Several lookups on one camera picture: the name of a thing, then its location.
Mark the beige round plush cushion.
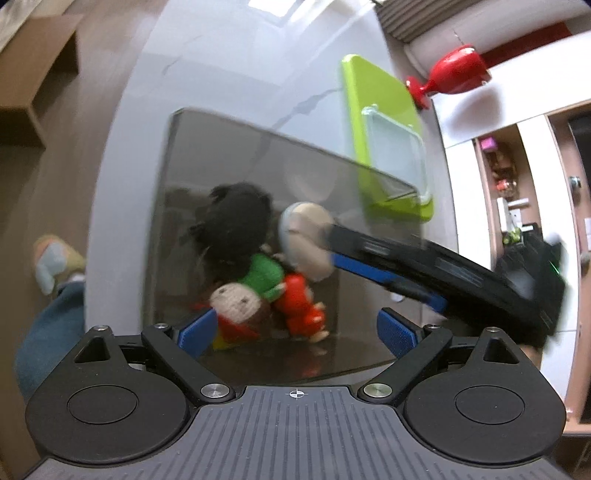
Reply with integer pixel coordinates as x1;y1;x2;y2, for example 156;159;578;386
277;202;334;282

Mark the black plush toy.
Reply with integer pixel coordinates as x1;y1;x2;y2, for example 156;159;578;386
189;182;273;277

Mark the green lid with clear panel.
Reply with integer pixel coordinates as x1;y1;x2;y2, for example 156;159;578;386
342;54;434;222

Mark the brown wooden bench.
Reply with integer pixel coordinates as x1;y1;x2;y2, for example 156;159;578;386
1;15;82;148

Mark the green knitted doll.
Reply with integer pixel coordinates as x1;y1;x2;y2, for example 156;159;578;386
198;253;286;351

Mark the smoked transparent storage bin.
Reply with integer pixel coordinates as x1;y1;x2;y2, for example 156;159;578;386
143;109;422;385

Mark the red goblet floor ornament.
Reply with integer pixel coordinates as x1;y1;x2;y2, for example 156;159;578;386
406;45;492;110

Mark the red orange knitted toy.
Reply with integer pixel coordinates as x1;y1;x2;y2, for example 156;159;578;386
274;273;329;343

